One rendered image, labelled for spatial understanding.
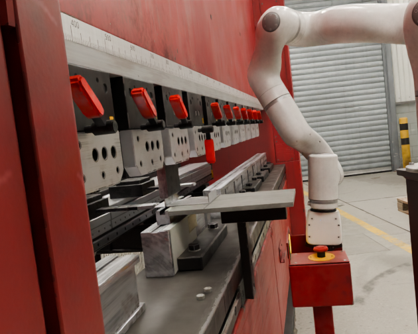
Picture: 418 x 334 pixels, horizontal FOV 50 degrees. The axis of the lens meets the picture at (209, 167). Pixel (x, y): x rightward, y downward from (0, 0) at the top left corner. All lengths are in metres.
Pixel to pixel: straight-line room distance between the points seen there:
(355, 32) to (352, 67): 7.73
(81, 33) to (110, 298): 0.37
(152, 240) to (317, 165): 0.58
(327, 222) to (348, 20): 0.56
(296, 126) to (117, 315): 0.82
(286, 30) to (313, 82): 7.47
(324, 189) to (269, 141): 1.86
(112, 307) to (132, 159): 0.23
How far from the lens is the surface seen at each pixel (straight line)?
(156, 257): 0.94
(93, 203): 1.10
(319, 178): 1.31
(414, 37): 1.17
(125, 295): 0.73
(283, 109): 1.34
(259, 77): 1.37
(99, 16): 0.72
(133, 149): 0.74
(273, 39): 1.29
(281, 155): 3.15
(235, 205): 0.93
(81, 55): 0.64
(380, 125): 9.13
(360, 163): 9.00
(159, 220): 0.98
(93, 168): 0.61
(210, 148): 1.16
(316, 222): 1.35
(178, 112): 0.93
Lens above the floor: 1.16
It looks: 5 degrees down
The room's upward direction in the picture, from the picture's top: 7 degrees counter-clockwise
